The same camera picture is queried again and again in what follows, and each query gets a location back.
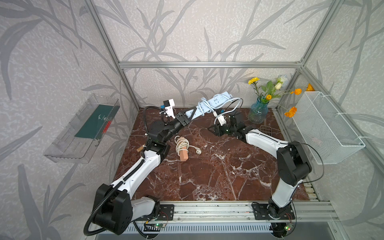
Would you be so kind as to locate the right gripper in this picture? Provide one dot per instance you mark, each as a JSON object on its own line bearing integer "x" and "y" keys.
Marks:
{"x": 216, "y": 130}

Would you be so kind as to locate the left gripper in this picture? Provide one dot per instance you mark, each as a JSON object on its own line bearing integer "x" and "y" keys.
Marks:
{"x": 181, "y": 119}

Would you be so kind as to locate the grey white power strip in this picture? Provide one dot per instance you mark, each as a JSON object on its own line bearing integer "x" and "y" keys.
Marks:
{"x": 209, "y": 106}

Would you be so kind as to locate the pink power strip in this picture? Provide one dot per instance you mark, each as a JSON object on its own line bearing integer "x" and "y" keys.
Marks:
{"x": 183, "y": 146}

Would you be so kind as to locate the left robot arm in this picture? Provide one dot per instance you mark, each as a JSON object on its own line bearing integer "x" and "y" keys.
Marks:
{"x": 114, "y": 209}

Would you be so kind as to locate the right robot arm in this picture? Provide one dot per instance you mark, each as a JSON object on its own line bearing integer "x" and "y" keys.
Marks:
{"x": 293, "y": 163}

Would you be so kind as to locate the blue glass vase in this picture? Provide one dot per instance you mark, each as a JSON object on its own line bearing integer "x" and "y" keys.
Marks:
{"x": 258, "y": 111}

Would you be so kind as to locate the brown slotted plastic scoop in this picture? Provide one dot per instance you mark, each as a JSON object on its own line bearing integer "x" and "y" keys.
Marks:
{"x": 266, "y": 130}

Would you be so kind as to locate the green plastic fork toy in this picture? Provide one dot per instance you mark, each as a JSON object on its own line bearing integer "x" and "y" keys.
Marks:
{"x": 141, "y": 148}

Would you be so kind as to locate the artificial flower bouquet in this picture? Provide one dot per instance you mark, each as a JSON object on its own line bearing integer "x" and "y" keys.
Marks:
{"x": 272, "y": 89}

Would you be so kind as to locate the green book in tray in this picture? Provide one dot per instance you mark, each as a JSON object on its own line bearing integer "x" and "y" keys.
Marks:
{"x": 97, "y": 124}

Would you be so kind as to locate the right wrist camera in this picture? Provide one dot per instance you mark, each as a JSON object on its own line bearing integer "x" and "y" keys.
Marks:
{"x": 218, "y": 114}

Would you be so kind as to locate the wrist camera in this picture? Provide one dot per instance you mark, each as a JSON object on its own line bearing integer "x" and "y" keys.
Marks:
{"x": 167, "y": 108}
{"x": 218, "y": 114}

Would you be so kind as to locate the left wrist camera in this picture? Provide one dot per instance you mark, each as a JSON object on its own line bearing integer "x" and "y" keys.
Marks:
{"x": 167, "y": 108}

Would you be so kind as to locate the aluminium frame back bar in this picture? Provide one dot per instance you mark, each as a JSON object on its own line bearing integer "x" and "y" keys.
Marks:
{"x": 242, "y": 65}

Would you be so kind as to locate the aluminium front rail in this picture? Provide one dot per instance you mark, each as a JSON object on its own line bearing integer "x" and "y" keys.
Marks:
{"x": 242, "y": 212}

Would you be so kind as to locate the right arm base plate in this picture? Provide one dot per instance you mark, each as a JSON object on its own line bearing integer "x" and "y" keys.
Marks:
{"x": 271, "y": 212}

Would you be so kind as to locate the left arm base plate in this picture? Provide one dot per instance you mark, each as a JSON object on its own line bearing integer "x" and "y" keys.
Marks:
{"x": 163, "y": 212}

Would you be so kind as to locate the white wire mesh basket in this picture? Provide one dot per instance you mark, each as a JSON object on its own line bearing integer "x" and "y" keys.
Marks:
{"x": 324, "y": 128}

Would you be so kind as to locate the clear plastic wall tray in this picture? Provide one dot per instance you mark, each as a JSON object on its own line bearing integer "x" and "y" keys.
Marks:
{"x": 80, "y": 139}

